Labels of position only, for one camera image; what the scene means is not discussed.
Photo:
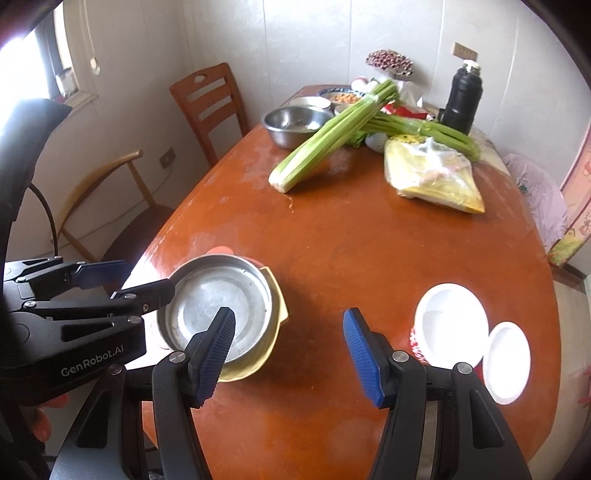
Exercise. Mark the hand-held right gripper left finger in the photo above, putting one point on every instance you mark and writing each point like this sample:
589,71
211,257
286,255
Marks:
214,360

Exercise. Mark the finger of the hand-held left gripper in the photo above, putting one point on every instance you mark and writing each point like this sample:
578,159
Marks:
99,272
147,295

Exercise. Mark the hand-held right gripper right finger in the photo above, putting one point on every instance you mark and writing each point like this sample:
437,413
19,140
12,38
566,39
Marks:
362,360

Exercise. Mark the round steel plate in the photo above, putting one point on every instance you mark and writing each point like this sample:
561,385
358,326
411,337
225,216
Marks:
207,286

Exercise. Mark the yellow shell-shaped plate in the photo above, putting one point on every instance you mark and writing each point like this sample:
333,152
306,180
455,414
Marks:
272,314

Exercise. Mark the orange plastic plate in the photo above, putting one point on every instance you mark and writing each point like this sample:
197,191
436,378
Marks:
220,250

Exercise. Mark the white paper bowl red print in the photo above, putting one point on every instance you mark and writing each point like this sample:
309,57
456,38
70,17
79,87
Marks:
505,364
450,318

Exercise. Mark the person's left hand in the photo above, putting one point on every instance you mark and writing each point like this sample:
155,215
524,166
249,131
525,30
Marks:
44,422

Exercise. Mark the tan wishbone chair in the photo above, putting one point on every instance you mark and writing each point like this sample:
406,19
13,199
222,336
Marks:
106,168

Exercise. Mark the plastic bag of yellow noodles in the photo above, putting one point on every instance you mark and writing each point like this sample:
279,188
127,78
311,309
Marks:
434,184

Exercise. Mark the brown wooden slat chair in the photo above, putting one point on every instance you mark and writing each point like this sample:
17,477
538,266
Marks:
203,97

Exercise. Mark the white foam-netted fruit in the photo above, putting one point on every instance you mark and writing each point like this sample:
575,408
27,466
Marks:
376,141

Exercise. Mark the green celery bunch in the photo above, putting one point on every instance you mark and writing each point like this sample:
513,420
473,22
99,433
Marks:
323,143
429,131

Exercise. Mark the steel basin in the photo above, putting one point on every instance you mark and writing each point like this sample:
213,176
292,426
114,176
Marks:
291,122

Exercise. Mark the purple cloth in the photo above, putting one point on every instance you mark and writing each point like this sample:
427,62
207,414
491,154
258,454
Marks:
535,198

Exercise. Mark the white ceramic bowl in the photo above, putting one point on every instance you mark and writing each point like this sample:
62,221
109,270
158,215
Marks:
307,101

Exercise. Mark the red box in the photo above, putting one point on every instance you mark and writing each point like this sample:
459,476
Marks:
401,110

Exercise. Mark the pink cartoon wardrobe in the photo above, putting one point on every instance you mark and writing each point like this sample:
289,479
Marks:
577,217

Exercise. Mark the blue patterned bowl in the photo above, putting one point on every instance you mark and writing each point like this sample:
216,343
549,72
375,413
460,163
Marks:
344,97

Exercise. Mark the white plastic bag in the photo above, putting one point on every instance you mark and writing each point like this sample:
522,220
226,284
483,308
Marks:
408,92

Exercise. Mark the black thermos bottle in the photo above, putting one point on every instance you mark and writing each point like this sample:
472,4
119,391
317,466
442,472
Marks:
459,101

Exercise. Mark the wall socket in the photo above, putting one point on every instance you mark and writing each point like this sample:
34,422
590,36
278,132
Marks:
464,50
167,157

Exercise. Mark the window frame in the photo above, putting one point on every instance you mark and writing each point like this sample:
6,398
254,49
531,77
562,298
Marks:
69,83

